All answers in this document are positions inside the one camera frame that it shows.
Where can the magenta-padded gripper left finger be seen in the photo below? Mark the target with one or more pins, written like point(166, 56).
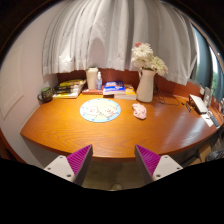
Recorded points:
point(60, 165)

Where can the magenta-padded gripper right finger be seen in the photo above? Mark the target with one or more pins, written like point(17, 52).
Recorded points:
point(166, 165)

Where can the pink computer mouse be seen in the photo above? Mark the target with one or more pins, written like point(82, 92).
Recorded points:
point(139, 111)

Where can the round blue cartoon mouse pad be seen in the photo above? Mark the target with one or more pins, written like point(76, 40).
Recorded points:
point(100, 110)

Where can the black pen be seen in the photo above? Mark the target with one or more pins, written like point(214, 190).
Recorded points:
point(187, 107)

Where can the white laptop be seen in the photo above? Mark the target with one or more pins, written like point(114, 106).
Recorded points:
point(199, 104)

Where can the dark green mug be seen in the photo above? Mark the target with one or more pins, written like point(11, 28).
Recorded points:
point(46, 94)

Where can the red-brown book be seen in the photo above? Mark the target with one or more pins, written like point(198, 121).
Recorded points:
point(90, 91)

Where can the white ceramic jug vase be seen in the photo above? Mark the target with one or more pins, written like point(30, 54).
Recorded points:
point(145, 86)

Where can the small clear spray bottle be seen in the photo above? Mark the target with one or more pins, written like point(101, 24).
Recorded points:
point(99, 82)

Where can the cream lidded tumbler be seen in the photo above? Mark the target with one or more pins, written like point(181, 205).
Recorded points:
point(91, 79)

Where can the window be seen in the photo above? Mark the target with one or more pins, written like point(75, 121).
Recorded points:
point(203, 63)

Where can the white artificial flower bunch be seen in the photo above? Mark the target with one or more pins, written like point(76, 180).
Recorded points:
point(146, 56)

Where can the white curtain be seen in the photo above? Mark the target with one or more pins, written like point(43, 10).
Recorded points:
point(116, 33)

